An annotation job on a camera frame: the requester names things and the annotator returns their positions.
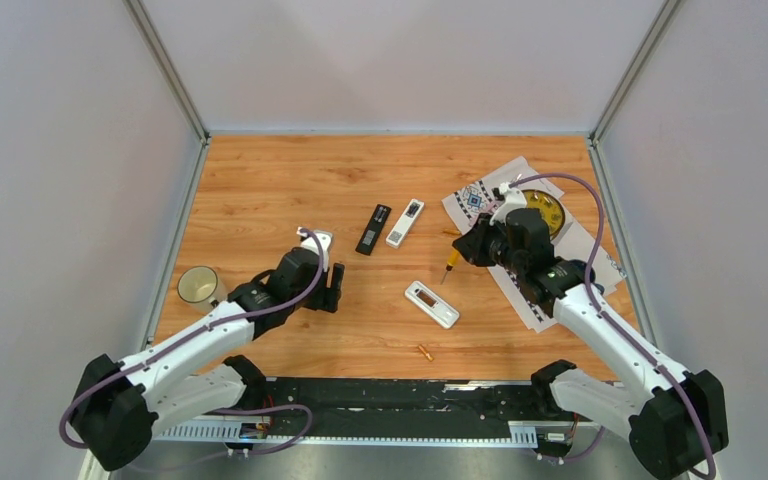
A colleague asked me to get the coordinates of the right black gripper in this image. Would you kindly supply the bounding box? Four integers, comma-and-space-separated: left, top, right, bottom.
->
453, 213, 525, 276

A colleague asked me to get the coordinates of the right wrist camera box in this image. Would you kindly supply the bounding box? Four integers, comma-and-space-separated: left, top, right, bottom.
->
489, 181, 527, 225

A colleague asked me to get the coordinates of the black remote control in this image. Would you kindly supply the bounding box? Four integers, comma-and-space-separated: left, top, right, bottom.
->
355, 204, 392, 256

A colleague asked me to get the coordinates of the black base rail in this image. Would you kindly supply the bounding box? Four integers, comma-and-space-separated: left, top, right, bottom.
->
234, 377, 574, 440

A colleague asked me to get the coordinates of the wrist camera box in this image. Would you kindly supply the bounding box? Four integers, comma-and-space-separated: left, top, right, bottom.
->
489, 181, 527, 225
296, 226, 333, 273

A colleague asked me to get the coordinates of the yellow round plate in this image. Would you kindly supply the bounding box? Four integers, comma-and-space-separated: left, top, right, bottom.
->
522, 189, 567, 240

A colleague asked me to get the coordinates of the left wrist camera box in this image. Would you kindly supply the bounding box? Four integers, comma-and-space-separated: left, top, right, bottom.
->
296, 226, 333, 273

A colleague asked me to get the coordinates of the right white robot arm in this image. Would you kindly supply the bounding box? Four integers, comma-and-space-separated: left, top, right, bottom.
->
452, 208, 729, 479

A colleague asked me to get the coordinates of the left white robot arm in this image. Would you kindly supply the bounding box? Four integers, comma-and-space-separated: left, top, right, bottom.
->
58, 229, 344, 471

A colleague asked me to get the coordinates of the short white remote control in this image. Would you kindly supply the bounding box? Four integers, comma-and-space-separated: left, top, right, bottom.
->
404, 281, 460, 329

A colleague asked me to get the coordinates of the dark blue cup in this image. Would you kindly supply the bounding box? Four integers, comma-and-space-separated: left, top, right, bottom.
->
573, 260, 605, 295

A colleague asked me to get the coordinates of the beige mug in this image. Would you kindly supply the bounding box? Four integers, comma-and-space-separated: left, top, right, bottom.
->
176, 266, 228, 314

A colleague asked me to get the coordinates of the long white remote control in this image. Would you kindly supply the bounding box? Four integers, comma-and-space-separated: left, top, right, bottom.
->
385, 199, 425, 249

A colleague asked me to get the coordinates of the yellow handled screwdriver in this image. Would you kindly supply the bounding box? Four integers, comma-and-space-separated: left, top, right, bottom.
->
440, 249, 461, 284

